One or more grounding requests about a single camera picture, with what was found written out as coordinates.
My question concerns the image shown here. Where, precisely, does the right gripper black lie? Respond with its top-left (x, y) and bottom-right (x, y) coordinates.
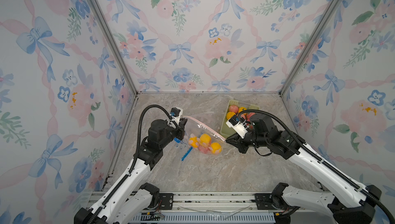
top-left (224, 126), bottom-right (268, 152)

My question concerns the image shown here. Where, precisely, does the blue zipper clear bag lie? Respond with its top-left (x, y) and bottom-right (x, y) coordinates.
top-left (174, 138), bottom-right (193, 161)

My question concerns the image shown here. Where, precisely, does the pink zipper clear bag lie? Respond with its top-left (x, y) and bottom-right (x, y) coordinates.
top-left (182, 116), bottom-right (226, 155)

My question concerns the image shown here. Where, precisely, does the pink peach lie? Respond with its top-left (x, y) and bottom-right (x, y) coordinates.
top-left (198, 146), bottom-right (211, 154)

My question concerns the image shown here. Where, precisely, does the green plastic basket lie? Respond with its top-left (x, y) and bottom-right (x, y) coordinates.
top-left (220, 99), bottom-right (260, 139)

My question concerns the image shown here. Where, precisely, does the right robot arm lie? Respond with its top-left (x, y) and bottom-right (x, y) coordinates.
top-left (226, 109), bottom-right (395, 224)

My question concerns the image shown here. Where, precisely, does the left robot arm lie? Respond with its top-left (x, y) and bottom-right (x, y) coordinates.
top-left (74, 118), bottom-right (188, 224)

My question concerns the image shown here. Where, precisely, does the yellow peach with leaf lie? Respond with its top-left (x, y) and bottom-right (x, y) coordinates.
top-left (238, 107), bottom-right (247, 113)

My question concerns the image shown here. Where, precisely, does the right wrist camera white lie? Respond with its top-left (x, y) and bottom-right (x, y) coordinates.
top-left (225, 115), bottom-right (248, 139)

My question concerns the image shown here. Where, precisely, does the left black cable hose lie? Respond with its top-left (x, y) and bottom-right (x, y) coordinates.
top-left (83, 104), bottom-right (173, 224)

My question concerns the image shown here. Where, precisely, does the black cable hose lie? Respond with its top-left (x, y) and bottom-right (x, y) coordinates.
top-left (236, 109), bottom-right (395, 222)
top-left (83, 104), bottom-right (173, 224)

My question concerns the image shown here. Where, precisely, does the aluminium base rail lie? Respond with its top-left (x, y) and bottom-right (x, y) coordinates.
top-left (130, 192), bottom-right (335, 224)

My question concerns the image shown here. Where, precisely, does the right black cable hose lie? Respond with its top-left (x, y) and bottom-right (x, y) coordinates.
top-left (236, 109), bottom-right (395, 222)

